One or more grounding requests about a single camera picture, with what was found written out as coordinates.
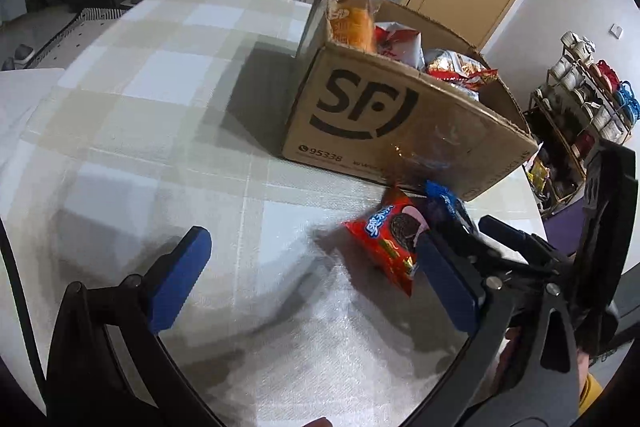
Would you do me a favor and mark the blue Oreo packet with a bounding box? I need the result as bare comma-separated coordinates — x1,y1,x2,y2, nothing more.
424,181,468,219

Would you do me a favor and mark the SF Express cardboard box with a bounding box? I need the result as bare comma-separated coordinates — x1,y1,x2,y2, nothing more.
282,0,537,200

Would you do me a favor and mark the yellow sleeve forearm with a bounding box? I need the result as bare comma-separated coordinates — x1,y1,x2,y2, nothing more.
578,373,603,416

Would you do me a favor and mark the orange white snack bag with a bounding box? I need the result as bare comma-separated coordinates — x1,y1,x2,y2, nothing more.
424,49,498,92

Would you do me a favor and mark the shoe rack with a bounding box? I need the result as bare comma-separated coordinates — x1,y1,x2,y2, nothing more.
525,31,639,220

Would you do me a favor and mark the red Oreo packet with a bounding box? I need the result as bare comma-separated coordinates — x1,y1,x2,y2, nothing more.
344,187,428,296

